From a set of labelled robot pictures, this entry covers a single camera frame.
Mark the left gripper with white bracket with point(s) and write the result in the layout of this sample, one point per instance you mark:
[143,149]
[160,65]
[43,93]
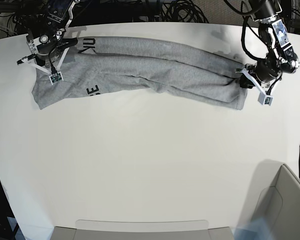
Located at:
[265,75]

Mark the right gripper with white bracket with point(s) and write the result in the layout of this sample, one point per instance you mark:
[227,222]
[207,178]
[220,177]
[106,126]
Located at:
[47,53]

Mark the grey T-shirt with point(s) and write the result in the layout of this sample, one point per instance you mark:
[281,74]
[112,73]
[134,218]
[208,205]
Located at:
[101,65]

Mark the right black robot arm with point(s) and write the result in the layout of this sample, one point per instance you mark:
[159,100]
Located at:
[57,17]

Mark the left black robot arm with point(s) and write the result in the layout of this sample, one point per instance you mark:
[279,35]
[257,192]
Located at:
[271,29]

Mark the grey box at right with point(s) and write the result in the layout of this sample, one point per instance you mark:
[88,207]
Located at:
[277,213]

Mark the grey box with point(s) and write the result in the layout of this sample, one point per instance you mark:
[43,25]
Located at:
[277,213]
[114,230]

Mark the blue cloth at bottom right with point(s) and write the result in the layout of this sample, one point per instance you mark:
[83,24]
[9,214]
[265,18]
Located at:
[252,228]

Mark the grey box at bottom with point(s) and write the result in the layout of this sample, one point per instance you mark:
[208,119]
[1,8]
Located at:
[114,230]

